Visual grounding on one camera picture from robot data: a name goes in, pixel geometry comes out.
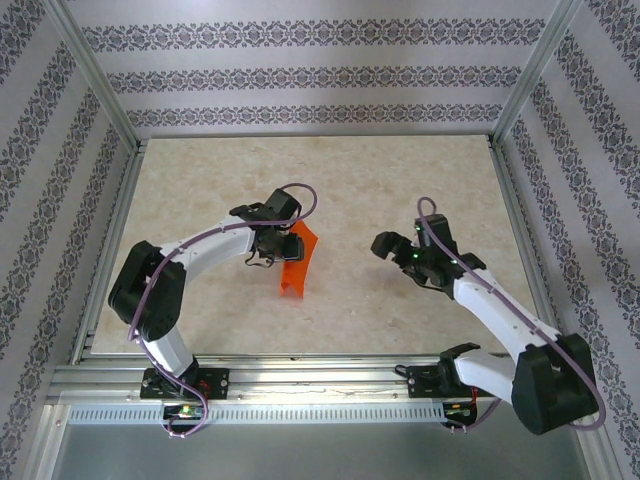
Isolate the slotted grey cable duct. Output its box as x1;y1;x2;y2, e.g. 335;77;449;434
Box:
67;403;446;425

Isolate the grey metal panel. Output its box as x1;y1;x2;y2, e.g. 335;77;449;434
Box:
49;422;589;480

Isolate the aluminium side rail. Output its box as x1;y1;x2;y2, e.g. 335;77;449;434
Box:
69;138;150;365
487;137;569;361

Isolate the orange cloth piece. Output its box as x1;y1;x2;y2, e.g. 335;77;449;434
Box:
277;221;320;300

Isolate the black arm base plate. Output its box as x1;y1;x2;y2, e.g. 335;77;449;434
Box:
140;367;230;401
407;363;496;400

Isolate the aluminium corner post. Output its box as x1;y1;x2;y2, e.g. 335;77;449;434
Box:
492;0;584;146
42;0;144;151

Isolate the small circuit board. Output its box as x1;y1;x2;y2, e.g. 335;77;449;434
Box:
443;401;479;422
160;403;207;421

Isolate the wide aluminium frame rail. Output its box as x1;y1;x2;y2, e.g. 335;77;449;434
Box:
47;352;596;407

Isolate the aluminium frame bar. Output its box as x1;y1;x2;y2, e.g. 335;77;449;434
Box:
22;403;71;480
569;399;621;480

